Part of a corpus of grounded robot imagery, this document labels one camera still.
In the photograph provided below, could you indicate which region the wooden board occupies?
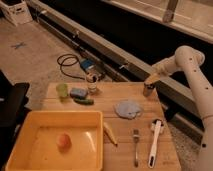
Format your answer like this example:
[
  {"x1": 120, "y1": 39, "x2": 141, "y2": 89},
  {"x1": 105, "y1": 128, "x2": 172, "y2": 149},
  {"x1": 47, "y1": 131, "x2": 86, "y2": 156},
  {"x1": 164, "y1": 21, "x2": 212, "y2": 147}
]
[{"x1": 43, "y1": 82, "x2": 181, "y2": 171}]

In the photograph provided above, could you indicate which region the green cucumber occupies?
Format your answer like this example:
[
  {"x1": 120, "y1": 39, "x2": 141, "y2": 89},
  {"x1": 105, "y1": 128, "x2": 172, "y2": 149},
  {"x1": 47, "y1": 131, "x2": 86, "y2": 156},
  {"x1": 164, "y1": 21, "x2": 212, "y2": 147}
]
[{"x1": 73, "y1": 98, "x2": 94, "y2": 105}]

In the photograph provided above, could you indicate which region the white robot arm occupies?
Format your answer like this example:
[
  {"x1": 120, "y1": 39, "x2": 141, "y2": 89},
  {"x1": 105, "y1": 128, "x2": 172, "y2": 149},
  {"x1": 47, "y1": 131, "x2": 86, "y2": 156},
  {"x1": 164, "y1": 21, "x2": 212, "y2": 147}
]
[{"x1": 145, "y1": 45, "x2": 213, "y2": 171}]

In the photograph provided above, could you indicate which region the blue power tool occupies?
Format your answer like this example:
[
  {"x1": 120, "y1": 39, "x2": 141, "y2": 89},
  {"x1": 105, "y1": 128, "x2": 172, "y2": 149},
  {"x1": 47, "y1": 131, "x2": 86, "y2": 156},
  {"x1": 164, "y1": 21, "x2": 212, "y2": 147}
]
[{"x1": 80, "y1": 59, "x2": 104, "y2": 76}]

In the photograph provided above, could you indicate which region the yellow plastic bin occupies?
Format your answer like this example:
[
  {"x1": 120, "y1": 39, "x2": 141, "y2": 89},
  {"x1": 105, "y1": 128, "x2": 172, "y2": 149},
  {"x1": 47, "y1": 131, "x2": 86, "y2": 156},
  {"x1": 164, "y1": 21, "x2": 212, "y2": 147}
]
[{"x1": 5, "y1": 111, "x2": 103, "y2": 171}]

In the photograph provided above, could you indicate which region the black chair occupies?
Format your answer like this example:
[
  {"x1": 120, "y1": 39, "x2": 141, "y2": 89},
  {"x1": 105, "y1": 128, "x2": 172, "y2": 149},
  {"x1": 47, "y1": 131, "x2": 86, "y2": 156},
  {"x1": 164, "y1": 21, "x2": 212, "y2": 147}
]
[{"x1": 0, "y1": 70, "x2": 30, "y2": 168}]

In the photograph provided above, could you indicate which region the blue sponge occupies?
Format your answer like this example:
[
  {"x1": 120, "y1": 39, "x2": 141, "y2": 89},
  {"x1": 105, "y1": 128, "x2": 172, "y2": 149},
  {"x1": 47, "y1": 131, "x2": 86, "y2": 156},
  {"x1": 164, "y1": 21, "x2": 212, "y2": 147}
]
[{"x1": 70, "y1": 88, "x2": 87, "y2": 99}]

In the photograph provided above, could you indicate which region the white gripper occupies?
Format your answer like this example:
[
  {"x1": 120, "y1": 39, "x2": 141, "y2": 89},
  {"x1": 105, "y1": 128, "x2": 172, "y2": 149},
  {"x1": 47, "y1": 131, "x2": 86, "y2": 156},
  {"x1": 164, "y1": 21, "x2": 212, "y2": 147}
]
[{"x1": 143, "y1": 62, "x2": 170, "y2": 97}]

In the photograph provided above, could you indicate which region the white crate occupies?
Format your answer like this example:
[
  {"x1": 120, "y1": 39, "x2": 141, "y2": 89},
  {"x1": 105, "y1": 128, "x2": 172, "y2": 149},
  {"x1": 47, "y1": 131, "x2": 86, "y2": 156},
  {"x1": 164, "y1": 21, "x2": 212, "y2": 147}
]
[{"x1": 0, "y1": 0, "x2": 32, "y2": 26}]

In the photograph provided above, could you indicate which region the metal fork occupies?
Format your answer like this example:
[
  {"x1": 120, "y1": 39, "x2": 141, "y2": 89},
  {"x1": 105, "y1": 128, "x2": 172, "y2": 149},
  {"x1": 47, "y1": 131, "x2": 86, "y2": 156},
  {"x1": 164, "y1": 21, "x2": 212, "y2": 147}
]
[{"x1": 133, "y1": 129, "x2": 140, "y2": 167}]

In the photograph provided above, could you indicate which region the blue crumpled cloth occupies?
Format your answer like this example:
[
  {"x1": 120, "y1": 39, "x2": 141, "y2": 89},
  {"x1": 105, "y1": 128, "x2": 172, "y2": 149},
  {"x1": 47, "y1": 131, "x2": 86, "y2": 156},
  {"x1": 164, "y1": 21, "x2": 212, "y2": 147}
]
[{"x1": 114, "y1": 100, "x2": 142, "y2": 120}]

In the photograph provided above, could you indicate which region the white handled kitchen tool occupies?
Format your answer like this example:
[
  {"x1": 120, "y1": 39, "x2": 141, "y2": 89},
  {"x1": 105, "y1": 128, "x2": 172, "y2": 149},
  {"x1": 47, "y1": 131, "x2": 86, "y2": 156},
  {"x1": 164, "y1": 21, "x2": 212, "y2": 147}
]
[{"x1": 148, "y1": 119, "x2": 164, "y2": 169}]

